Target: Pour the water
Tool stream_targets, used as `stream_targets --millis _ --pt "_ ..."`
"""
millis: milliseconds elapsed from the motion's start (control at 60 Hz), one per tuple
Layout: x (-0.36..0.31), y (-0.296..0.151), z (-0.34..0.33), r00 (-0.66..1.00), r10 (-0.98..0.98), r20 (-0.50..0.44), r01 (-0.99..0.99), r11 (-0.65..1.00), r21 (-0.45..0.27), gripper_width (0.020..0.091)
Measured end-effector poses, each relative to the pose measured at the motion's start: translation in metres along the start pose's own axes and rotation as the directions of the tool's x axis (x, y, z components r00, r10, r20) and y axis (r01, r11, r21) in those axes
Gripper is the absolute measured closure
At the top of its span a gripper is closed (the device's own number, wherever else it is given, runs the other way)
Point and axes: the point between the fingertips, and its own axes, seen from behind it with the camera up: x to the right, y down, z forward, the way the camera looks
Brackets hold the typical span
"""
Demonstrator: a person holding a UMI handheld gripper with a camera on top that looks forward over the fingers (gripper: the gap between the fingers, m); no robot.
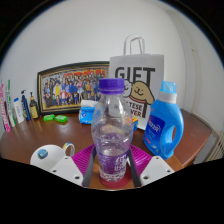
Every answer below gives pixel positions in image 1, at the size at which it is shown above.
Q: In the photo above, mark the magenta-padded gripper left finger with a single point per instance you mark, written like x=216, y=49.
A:
x=68, y=170

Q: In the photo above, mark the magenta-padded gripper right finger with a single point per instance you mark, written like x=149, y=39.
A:
x=155, y=170

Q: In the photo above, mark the clear purple-capped water bottle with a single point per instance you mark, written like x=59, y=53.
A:
x=112, y=133

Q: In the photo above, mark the blue detergent bottle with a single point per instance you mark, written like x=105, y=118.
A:
x=163, y=130

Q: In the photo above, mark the flat round red coaster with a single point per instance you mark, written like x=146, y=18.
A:
x=115, y=184

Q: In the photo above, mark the colourful puzzle cube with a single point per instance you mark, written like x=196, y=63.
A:
x=135, y=124

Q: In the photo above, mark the small green packet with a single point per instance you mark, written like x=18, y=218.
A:
x=61, y=118
x=48, y=117

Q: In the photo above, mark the low brown wooden side table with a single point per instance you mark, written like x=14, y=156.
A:
x=196, y=133

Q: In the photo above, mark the blue tissue pack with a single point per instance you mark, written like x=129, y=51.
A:
x=86, y=113

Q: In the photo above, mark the white radiator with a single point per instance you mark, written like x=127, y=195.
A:
x=217, y=146

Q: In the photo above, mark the brown yellow-labelled bottle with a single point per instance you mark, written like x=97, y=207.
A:
x=34, y=109

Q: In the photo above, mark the dark blue pump bottle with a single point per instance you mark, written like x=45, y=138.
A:
x=26, y=108

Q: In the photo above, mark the white blue-capped lotion bottle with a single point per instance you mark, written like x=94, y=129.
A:
x=18, y=111

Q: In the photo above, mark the framed group photo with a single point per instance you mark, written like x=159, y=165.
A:
x=66, y=88

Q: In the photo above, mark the tall white green box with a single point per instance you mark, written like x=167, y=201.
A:
x=11, y=110

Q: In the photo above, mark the tall pink box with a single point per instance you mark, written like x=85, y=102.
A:
x=4, y=113

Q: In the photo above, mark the white printed paper gift bag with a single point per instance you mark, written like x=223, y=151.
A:
x=146, y=73

